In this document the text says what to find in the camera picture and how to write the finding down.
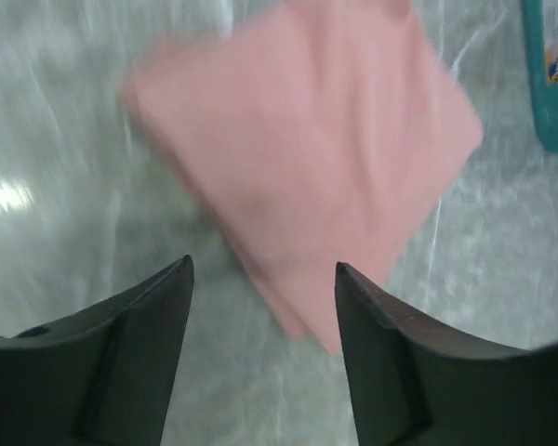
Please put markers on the pink printed t shirt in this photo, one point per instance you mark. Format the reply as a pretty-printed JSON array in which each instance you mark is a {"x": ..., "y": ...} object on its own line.
[{"x": 319, "y": 132}]

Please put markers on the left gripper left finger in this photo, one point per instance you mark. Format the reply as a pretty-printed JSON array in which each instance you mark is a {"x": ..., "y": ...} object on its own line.
[{"x": 103, "y": 375}]

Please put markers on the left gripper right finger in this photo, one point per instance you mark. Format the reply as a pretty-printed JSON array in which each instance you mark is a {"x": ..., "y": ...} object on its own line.
[{"x": 414, "y": 380}]

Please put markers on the teal plastic basin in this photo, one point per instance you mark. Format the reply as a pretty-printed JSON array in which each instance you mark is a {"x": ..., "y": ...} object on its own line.
[{"x": 540, "y": 22}]

